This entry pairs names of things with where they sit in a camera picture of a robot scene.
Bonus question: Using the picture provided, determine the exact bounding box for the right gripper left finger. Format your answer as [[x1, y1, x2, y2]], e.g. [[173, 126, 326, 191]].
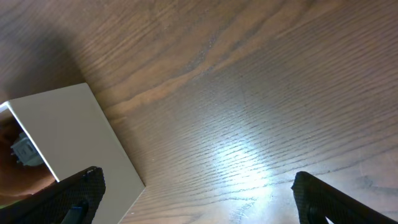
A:
[[1, 166, 106, 224]]

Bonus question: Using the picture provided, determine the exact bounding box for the yellow grey toy truck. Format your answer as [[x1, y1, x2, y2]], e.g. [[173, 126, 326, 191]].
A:
[[11, 132, 44, 167]]

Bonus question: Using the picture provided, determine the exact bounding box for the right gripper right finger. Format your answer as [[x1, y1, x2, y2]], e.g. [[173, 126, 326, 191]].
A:
[[292, 171, 397, 224]]

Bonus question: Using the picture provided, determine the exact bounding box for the brown plush toy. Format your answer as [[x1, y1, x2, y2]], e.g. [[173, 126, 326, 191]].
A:
[[1, 121, 55, 206]]

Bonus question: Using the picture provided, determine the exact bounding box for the white cardboard box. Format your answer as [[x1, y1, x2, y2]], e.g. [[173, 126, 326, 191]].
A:
[[1, 83, 145, 224]]

